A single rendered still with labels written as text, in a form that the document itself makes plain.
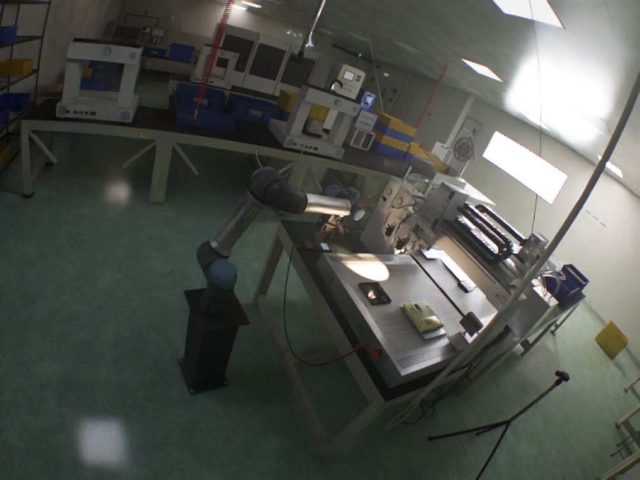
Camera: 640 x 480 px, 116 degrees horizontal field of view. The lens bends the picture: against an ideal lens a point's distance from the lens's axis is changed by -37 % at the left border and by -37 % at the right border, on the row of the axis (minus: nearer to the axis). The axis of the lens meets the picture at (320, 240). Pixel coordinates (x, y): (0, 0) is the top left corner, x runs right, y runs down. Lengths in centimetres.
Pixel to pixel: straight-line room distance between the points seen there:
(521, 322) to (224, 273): 142
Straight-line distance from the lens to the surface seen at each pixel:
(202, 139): 295
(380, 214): 194
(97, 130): 296
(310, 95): 312
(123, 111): 291
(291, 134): 322
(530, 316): 168
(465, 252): 148
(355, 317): 136
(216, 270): 128
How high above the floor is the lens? 166
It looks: 29 degrees down
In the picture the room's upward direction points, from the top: 24 degrees clockwise
